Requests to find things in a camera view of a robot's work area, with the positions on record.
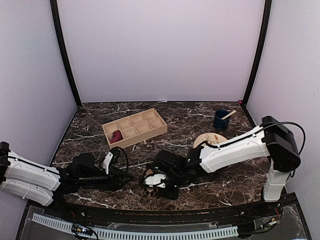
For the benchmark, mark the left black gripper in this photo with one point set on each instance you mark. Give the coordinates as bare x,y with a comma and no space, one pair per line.
114,181

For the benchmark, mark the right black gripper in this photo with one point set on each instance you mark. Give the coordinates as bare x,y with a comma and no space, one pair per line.
173,195

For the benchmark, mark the brown argyle sock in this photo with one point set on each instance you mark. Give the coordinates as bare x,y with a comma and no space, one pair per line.
149,192

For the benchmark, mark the maroon striped sock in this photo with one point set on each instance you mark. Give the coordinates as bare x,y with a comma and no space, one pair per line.
116,137

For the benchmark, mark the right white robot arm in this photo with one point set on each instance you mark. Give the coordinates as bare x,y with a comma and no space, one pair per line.
271,139

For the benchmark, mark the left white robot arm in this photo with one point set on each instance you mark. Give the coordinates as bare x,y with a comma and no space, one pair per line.
44,184

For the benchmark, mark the wooden compartment tray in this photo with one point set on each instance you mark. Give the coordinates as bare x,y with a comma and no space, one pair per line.
136,128

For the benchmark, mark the round painted wooden plate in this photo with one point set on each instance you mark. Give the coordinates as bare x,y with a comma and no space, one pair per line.
211,138

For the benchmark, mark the small circuit board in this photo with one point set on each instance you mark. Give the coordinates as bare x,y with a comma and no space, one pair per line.
81,230

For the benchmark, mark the dark blue mug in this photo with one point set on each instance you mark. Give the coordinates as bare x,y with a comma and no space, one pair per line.
219,123

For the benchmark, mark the wooden stick in mug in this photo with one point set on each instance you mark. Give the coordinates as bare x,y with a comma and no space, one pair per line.
229,114

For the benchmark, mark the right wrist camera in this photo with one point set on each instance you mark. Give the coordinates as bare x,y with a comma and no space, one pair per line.
155,180

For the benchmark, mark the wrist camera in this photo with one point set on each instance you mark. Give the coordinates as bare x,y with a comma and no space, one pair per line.
155,180
110,159

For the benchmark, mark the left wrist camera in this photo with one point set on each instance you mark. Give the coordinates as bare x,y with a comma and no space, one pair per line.
110,159

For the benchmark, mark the black front rail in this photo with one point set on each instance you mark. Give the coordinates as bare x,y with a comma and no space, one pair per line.
237,214

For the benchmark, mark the white slotted cable duct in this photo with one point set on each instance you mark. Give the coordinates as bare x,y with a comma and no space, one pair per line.
125,231

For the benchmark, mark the left black frame post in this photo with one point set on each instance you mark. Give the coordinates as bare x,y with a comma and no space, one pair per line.
63,51

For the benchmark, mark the black frame post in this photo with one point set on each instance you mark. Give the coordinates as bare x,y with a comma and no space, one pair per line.
258,53
63,51

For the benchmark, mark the right black frame post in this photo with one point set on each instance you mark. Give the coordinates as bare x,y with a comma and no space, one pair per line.
258,53

